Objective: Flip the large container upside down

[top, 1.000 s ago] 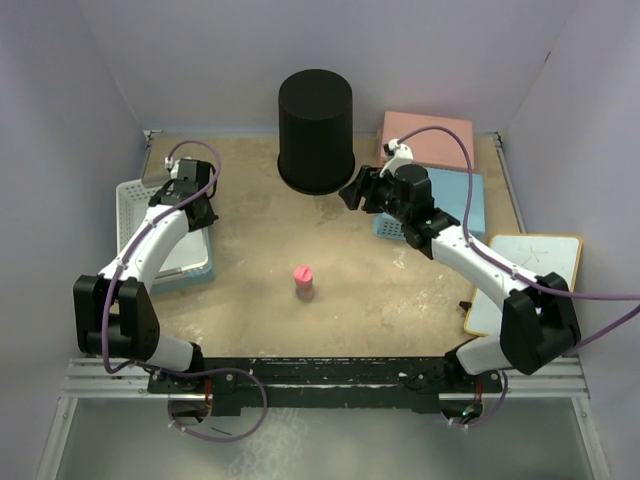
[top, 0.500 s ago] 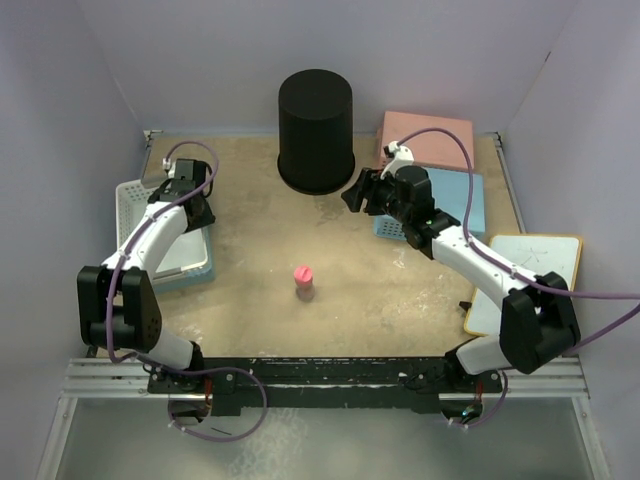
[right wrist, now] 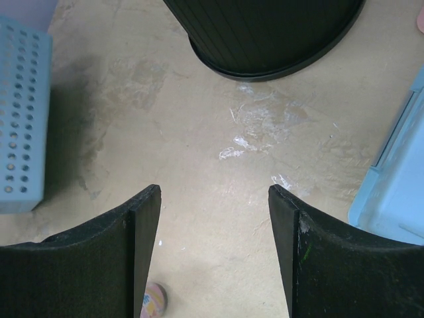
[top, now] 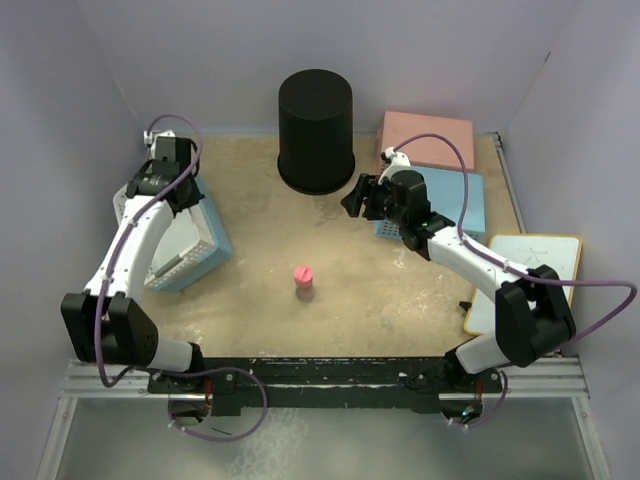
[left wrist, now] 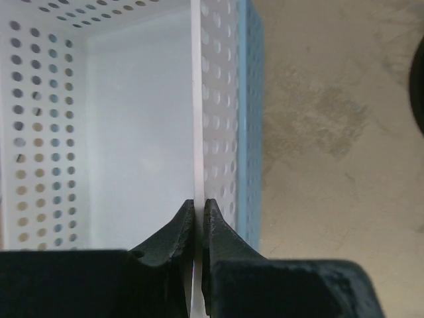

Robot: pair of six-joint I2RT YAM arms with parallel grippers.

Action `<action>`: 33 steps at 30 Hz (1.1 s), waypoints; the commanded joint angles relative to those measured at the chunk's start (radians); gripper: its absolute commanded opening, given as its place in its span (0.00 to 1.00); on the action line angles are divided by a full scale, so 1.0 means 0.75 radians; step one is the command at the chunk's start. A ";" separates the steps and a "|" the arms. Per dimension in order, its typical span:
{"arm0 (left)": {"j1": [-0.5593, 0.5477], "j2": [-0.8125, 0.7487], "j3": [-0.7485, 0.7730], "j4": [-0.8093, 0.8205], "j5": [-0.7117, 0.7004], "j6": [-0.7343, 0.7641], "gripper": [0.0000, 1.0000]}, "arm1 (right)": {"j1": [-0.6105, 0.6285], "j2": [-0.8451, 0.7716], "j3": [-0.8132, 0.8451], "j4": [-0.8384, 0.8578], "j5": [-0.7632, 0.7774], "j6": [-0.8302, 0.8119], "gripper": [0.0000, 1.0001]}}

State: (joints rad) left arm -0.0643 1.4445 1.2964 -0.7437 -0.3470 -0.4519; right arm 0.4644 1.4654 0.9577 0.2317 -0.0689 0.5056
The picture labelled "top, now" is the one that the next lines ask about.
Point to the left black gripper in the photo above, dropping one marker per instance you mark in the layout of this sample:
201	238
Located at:
195	196

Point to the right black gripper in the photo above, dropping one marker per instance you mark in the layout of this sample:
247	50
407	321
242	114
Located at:
353	201

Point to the white perforated plastic basket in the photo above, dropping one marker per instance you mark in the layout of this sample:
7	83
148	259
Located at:
142	223

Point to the light blue basket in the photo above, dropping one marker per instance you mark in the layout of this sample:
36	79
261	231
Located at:
195	243

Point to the pink perforated plastic basket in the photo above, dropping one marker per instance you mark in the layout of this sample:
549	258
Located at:
429	152

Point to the blue perforated plastic basket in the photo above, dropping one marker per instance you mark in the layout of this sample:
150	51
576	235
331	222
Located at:
445	194

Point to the large black plastic bucket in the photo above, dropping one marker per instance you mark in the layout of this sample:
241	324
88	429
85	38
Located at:
315	119

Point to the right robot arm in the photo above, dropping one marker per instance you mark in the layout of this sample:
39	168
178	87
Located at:
532	315

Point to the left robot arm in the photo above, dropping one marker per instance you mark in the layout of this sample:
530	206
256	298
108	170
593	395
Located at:
105	321

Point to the pink capped small bottle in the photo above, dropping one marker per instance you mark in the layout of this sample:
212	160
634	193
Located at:
303	278

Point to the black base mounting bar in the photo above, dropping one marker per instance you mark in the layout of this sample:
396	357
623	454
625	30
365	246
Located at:
418	384

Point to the yellow framed whiteboard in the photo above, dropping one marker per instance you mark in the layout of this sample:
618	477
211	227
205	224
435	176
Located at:
560	252

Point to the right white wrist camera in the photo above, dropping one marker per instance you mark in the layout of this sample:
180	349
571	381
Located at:
392	162

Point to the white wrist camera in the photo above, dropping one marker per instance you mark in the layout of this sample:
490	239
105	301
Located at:
392	162
150	136

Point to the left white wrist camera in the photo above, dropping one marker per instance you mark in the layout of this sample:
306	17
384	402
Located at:
150	136

